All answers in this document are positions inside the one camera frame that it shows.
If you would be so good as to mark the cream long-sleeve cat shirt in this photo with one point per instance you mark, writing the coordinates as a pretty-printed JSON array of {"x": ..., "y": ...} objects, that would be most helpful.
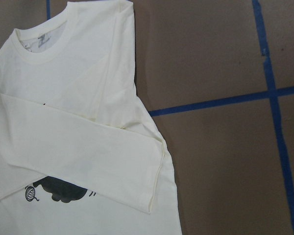
[{"x": 79, "y": 152}]

